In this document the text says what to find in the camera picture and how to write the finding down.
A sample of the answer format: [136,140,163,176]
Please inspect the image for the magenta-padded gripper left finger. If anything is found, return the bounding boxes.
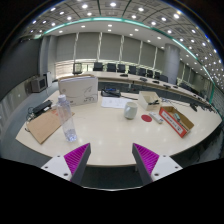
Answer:
[40,142,92,186]

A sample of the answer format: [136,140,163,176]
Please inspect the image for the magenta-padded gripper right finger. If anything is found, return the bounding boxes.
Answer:
[131,142,184,186]

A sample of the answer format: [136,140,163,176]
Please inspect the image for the clear plastic water bottle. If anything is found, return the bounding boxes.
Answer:
[55,94,78,143]

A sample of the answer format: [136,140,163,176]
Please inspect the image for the flat round red coaster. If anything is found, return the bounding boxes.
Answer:
[140,114,153,123]

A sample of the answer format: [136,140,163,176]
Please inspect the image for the white remote control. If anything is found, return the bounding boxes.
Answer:
[148,111,165,125]

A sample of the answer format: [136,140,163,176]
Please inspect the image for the shallow red-edged cardboard box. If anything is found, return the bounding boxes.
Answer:
[158,105,195,139]

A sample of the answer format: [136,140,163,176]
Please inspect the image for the flat brown cardboard piece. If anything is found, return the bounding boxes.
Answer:
[26,108,75,145]

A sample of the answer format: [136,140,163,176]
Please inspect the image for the white ceramic mug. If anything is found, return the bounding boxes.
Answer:
[123,101,139,120]

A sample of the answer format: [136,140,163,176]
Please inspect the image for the small open beige box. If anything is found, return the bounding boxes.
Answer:
[137,90,163,112]

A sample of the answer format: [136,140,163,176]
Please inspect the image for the black power strip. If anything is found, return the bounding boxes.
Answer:
[31,99,54,118]

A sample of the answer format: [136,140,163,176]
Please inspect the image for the white paper sheet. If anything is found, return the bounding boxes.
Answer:
[100,96,134,110]

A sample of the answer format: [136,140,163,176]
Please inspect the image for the large white cardboard box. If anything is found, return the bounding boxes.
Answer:
[57,74,100,107]

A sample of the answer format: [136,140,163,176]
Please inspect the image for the small black desk device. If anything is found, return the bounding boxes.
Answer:
[189,102,200,113]

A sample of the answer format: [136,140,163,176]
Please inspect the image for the black electronic device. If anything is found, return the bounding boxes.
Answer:
[100,86,122,98]

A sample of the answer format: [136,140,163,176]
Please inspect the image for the grey box monitor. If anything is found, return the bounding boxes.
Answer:
[30,75,48,94]

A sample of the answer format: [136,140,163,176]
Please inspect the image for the long curved conference desk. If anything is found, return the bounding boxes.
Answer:
[71,70,221,111]

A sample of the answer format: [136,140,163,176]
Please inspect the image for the row of black office chairs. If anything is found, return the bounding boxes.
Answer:
[72,61,169,84]

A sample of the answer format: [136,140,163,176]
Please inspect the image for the grey round column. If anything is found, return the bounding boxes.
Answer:
[162,43,181,85]

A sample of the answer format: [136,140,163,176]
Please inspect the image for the ceiling lights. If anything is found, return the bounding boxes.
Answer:
[31,0,224,91]

